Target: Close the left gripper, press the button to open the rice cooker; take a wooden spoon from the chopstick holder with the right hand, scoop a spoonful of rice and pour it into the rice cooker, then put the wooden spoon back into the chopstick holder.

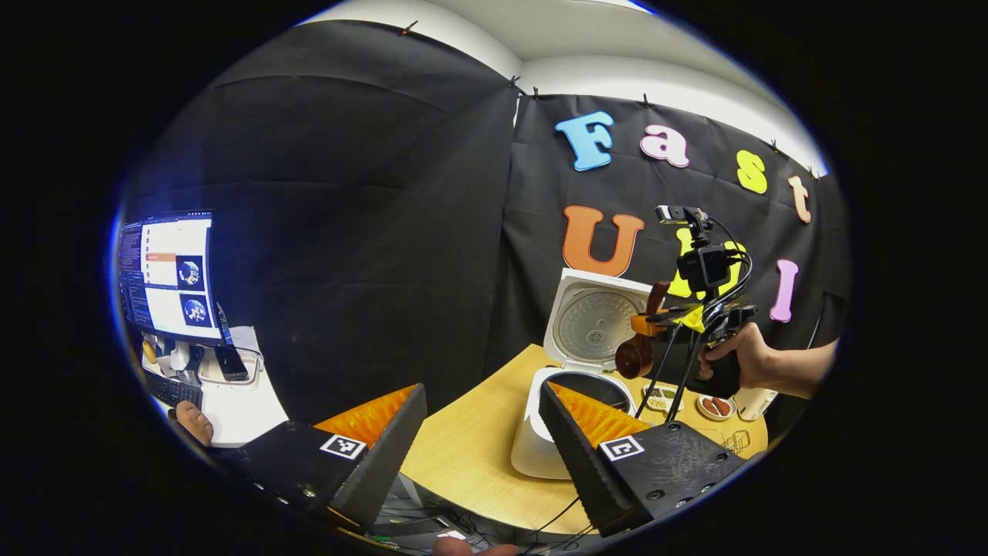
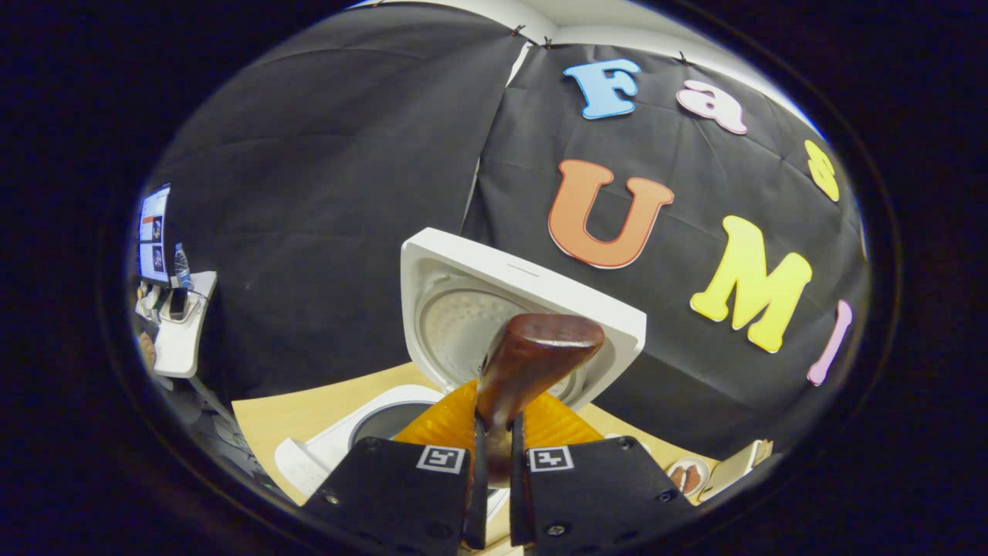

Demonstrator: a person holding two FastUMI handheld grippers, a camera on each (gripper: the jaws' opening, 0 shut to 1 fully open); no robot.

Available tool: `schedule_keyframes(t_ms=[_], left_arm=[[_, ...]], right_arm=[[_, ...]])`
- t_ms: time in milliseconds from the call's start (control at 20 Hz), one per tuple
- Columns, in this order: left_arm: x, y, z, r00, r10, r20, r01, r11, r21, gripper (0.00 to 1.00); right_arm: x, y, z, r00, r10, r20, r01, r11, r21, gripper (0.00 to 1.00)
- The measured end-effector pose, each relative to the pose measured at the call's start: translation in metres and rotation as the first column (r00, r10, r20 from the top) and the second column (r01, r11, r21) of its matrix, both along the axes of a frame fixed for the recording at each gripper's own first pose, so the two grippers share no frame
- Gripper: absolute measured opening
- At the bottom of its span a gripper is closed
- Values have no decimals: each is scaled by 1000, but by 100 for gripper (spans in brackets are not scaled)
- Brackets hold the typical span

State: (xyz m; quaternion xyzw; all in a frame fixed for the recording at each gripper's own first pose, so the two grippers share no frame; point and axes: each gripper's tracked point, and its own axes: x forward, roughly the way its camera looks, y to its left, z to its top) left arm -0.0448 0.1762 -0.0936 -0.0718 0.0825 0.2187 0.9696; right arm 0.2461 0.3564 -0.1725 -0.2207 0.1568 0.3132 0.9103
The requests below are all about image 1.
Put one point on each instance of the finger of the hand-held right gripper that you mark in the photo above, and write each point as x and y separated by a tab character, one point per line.
648	324

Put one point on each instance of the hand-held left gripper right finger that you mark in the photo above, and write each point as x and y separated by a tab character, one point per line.
579	463

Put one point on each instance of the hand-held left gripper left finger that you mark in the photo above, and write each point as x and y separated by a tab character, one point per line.
386	463

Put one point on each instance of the brown wooden spoon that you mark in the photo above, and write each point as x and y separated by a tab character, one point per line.
634	357

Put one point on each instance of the white rice cooker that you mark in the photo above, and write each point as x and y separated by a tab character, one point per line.
532	440

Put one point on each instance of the white divided grain dish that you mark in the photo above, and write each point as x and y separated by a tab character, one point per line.
662	398

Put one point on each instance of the round white plate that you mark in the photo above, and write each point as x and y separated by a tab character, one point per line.
716	408

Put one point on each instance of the white toaster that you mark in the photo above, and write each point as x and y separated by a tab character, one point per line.
755	403

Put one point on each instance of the white side desk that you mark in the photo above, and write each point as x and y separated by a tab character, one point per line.
247	409

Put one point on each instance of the clear plastic tray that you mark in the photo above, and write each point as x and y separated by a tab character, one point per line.
255	369

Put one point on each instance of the black phone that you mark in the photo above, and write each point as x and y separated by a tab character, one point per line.
230	361

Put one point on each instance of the black keyboard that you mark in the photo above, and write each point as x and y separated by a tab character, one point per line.
174	390

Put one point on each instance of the black backdrop cloth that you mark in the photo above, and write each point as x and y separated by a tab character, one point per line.
347	232

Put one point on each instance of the computer monitor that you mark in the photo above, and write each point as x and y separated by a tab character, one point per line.
174	278

